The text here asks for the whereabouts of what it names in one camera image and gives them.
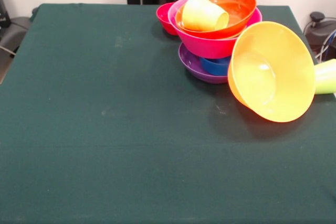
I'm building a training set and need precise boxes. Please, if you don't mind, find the yellow cup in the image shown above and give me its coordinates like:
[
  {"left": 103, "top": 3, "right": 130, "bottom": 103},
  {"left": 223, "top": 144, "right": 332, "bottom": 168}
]
[{"left": 181, "top": 0, "right": 230, "bottom": 32}]

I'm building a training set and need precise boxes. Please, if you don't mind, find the lime green cup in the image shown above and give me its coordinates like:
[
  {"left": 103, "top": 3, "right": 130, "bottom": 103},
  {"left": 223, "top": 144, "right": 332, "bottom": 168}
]
[{"left": 314, "top": 58, "right": 336, "bottom": 95}]

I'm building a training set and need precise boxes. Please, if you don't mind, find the tangle of cables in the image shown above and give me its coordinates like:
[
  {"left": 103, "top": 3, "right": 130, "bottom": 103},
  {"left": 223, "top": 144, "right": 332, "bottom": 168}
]
[{"left": 314, "top": 28, "right": 336, "bottom": 62}]

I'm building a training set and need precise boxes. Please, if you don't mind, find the small red-pink bowl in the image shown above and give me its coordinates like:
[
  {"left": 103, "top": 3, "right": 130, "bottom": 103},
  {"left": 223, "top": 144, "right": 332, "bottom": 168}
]
[{"left": 156, "top": 2, "right": 180, "bottom": 36}]

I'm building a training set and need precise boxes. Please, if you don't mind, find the large pink bowl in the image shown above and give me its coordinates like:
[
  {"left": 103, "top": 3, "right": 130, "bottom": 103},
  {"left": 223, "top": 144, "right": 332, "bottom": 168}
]
[{"left": 167, "top": 0, "right": 263, "bottom": 60}]

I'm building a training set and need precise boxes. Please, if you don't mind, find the small blue bowl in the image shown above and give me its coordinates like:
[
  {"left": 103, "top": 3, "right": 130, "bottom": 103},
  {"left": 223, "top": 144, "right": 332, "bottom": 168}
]
[{"left": 199, "top": 56, "right": 231, "bottom": 76}]

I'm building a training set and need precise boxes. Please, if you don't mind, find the dark green tablecloth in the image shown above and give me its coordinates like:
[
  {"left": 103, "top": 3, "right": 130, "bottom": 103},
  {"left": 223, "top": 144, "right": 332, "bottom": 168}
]
[{"left": 0, "top": 3, "right": 336, "bottom": 224}]

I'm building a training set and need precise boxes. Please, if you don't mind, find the red-orange bowl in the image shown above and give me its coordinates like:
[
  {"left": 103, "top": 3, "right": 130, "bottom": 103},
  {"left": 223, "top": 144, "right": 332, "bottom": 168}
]
[{"left": 175, "top": 0, "right": 257, "bottom": 40}]

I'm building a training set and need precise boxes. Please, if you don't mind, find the purple bowl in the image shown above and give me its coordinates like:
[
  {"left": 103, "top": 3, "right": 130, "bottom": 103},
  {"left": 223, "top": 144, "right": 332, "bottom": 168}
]
[{"left": 178, "top": 42, "right": 228, "bottom": 84}]

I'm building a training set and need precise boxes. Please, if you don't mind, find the black device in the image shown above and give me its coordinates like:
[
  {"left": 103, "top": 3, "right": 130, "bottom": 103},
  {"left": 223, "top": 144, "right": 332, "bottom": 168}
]
[{"left": 0, "top": 0, "right": 11, "bottom": 28}]

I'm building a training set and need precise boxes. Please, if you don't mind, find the large orange bowl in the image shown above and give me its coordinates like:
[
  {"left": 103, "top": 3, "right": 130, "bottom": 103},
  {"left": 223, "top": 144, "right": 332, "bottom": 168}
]
[{"left": 227, "top": 21, "right": 316, "bottom": 123}]

